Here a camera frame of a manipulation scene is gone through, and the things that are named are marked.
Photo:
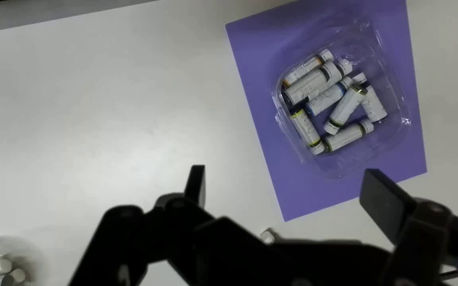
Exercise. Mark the small white bottle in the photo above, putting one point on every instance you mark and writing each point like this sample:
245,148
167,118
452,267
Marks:
269,235

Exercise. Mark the white vial right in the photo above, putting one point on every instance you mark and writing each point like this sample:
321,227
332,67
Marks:
372,105

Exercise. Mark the white vial yellow band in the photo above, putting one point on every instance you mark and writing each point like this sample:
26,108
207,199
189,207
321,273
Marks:
307,132

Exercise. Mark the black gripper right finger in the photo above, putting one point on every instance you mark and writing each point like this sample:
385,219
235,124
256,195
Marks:
385,202

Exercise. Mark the clear plastic tray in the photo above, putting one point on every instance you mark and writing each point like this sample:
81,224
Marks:
348,35

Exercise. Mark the clear round plastic bowl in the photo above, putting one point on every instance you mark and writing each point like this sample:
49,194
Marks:
21,262

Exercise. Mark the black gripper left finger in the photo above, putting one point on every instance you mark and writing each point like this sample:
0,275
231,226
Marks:
194,191

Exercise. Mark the white vial bottom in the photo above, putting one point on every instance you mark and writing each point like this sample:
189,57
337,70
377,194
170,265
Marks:
348,135

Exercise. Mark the white vial top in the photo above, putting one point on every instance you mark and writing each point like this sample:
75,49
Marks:
307,65

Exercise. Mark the white vial centre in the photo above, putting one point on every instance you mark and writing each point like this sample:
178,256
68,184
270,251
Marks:
345,108

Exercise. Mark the purple paper mat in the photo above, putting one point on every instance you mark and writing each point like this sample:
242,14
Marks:
263,44

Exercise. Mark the white vial blue band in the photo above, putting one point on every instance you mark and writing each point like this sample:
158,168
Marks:
332,94

